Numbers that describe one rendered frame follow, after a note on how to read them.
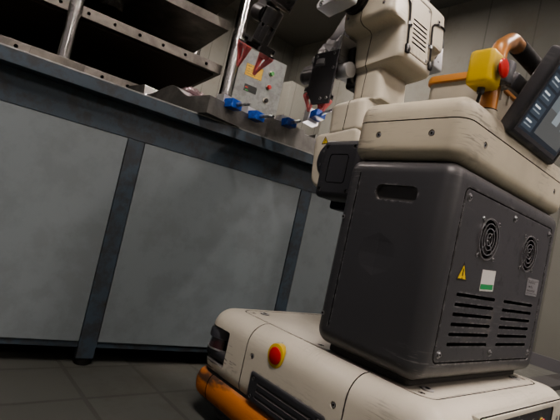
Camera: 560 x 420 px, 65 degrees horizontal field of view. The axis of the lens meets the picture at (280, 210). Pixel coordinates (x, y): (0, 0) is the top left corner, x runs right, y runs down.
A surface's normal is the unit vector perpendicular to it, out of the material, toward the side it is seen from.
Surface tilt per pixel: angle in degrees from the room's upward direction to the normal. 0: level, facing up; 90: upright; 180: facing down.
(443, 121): 90
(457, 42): 90
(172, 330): 90
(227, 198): 90
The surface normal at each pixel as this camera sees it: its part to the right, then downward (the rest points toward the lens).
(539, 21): -0.73, -0.20
